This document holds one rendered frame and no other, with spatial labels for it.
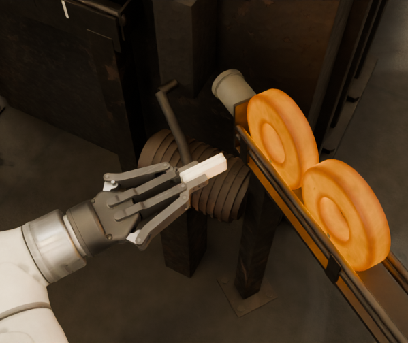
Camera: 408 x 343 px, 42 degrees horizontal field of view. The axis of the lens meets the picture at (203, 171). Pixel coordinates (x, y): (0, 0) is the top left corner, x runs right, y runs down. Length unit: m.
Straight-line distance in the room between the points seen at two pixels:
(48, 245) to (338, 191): 0.38
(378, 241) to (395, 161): 1.05
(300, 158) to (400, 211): 0.92
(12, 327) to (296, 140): 0.44
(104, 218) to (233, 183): 0.31
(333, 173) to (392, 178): 1.00
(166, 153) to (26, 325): 0.45
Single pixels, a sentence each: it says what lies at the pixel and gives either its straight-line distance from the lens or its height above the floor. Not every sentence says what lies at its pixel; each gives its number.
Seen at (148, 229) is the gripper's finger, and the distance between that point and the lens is 0.74.
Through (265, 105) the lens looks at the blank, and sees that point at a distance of 0.79.
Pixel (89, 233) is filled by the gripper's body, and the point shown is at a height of 0.73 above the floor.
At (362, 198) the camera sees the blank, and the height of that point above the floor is 0.80.
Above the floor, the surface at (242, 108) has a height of 0.71.
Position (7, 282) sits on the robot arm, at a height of 0.73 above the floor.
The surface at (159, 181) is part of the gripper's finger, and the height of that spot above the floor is 0.72.
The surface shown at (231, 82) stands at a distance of 0.91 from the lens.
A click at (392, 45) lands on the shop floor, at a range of 2.06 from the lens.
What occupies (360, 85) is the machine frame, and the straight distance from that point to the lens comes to 1.80.
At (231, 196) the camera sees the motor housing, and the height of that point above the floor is 0.52.
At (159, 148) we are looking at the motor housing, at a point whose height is 0.53.
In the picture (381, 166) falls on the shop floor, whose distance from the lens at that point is 1.72.
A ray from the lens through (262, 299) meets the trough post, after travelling 1.45.
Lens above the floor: 1.38
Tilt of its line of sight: 58 degrees down
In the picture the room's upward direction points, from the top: straight up
